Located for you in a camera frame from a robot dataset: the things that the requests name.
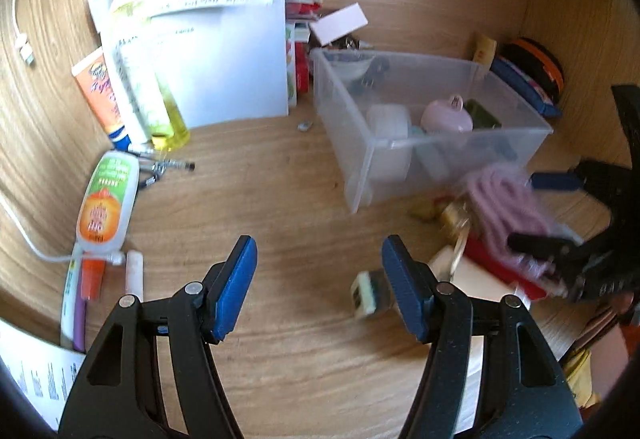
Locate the black plug adapter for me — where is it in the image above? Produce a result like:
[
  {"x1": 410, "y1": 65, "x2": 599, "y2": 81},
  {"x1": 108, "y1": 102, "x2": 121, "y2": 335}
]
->
[{"x1": 357, "y1": 59, "x2": 391, "y2": 92}]

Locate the green orange glue bottle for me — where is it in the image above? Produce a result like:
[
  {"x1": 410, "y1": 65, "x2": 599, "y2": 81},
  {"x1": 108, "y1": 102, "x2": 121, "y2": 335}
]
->
[{"x1": 75, "y1": 151, "x2": 141, "y2": 265}]

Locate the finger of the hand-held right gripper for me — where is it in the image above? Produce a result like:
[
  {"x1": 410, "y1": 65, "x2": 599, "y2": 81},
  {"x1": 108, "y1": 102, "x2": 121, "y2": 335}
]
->
[
  {"x1": 530, "y1": 159, "x2": 626, "y2": 216},
  {"x1": 507, "y1": 231, "x2": 601, "y2": 291}
]

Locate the dark green small box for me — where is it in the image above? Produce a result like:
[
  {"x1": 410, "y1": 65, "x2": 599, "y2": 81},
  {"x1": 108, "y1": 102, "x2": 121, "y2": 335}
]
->
[{"x1": 465, "y1": 100, "x2": 502, "y2": 130}]

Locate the red flat packet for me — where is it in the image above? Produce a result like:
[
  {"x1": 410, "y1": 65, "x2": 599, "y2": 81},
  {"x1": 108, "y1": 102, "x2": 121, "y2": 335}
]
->
[{"x1": 462, "y1": 236, "x2": 548, "y2": 302}]

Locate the purple pen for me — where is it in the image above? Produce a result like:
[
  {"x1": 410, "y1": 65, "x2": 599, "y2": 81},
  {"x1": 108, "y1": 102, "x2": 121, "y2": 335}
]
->
[{"x1": 72, "y1": 296, "x2": 91, "y2": 354}]

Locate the white thin cable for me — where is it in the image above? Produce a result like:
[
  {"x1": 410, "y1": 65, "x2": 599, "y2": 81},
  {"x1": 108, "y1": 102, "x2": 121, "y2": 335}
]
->
[{"x1": 0, "y1": 189, "x2": 126, "y2": 266}]

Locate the pink round container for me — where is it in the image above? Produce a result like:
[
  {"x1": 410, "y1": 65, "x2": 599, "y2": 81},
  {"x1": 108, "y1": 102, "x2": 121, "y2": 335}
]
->
[{"x1": 421, "y1": 94, "x2": 474, "y2": 134}]

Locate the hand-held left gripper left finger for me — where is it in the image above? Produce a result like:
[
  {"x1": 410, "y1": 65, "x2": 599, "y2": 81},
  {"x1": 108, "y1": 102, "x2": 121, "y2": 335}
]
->
[{"x1": 59, "y1": 235, "x2": 258, "y2": 439}]

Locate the clear plastic storage box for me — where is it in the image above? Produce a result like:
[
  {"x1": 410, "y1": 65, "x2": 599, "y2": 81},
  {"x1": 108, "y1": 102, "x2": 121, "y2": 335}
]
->
[{"x1": 310, "y1": 48, "x2": 555, "y2": 214}]

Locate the white charger cable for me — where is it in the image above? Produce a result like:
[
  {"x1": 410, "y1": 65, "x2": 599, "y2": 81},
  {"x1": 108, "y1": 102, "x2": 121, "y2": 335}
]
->
[{"x1": 0, "y1": 0, "x2": 37, "y2": 67}]

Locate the yellow liquid bottle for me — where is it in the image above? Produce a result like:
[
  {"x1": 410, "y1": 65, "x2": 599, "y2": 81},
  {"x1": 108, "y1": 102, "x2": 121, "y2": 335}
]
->
[{"x1": 150, "y1": 69, "x2": 192, "y2": 152}]

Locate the wooden desktop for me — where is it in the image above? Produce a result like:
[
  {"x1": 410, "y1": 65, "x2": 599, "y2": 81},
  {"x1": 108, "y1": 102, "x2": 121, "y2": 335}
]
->
[{"x1": 0, "y1": 0, "x2": 640, "y2": 439}]

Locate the orange black round case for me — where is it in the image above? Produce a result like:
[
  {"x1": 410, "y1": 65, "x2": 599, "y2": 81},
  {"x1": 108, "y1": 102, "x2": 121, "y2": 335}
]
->
[{"x1": 500, "y1": 38, "x2": 566, "y2": 104}]

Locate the printed instruction leaflet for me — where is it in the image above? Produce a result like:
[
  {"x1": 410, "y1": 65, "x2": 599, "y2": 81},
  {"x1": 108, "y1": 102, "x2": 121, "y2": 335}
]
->
[{"x1": 0, "y1": 319, "x2": 87, "y2": 432}]

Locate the small green white block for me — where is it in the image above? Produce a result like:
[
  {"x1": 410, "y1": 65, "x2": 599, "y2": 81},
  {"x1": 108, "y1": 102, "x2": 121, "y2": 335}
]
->
[{"x1": 350, "y1": 269, "x2": 396, "y2": 319}]

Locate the white blank card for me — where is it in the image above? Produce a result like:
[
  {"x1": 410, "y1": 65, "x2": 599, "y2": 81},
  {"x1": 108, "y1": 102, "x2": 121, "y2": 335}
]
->
[{"x1": 308, "y1": 4, "x2": 368, "y2": 46}]

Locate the gold keys bunch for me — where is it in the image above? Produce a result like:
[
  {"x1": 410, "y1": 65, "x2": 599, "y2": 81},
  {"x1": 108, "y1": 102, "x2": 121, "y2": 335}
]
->
[{"x1": 410, "y1": 199, "x2": 473, "y2": 280}]

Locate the orange capped marker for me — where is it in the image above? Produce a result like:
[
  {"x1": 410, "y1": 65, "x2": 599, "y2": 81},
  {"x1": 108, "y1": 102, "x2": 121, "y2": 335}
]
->
[{"x1": 80, "y1": 259, "x2": 107, "y2": 302}]

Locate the large white paper sheet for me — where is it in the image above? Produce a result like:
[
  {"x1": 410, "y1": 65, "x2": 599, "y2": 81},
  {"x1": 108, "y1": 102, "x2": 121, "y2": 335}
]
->
[{"x1": 100, "y1": 0, "x2": 291, "y2": 130}]

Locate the white green tube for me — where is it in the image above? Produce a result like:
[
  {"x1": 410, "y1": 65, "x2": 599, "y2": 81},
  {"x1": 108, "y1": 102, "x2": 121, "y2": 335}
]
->
[{"x1": 114, "y1": 39, "x2": 168, "y2": 144}]

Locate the white tape roll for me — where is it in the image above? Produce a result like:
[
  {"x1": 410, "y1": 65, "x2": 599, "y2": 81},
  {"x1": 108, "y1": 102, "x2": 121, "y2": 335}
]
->
[{"x1": 366, "y1": 104, "x2": 414, "y2": 184}]

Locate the white lip balm stick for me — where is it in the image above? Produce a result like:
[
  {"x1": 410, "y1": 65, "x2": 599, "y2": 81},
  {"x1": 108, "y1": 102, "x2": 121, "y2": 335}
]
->
[{"x1": 125, "y1": 250, "x2": 145, "y2": 302}]

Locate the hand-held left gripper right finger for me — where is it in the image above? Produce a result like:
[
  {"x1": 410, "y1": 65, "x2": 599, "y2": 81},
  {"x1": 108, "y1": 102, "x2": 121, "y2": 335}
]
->
[{"x1": 382, "y1": 235, "x2": 584, "y2": 439}]

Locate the stack of red white packets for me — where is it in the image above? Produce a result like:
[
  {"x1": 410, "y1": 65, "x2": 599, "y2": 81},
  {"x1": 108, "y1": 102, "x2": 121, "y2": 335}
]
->
[{"x1": 284, "y1": 0, "x2": 323, "y2": 107}]

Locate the yellow soft object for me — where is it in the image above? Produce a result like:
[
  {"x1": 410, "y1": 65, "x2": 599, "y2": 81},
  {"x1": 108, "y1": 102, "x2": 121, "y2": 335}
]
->
[{"x1": 562, "y1": 349, "x2": 601, "y2": 407}]

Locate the pink cable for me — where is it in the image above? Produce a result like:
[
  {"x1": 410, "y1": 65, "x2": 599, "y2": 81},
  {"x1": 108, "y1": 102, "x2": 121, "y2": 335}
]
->
[{"x1": 462, "y1": 166, "x2": 566, "y2": 276}]

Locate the beige small tube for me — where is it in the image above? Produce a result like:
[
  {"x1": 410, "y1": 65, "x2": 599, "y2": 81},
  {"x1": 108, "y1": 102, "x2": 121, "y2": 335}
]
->
[{"x1": 470, "y1": 32, "x2": 497, "y2": 66}]

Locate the white slim tube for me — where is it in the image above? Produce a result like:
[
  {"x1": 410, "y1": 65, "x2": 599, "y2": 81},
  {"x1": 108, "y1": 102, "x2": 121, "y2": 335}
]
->
[{"x1": 60, "y1": 244, "x2": 83, "y2": 350}]

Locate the orange cream tube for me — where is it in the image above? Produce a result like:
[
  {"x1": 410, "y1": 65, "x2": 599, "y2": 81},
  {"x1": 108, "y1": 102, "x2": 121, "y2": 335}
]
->
[{"x1": 71, "y1": 46, "x2": 132, "y2": 150}]

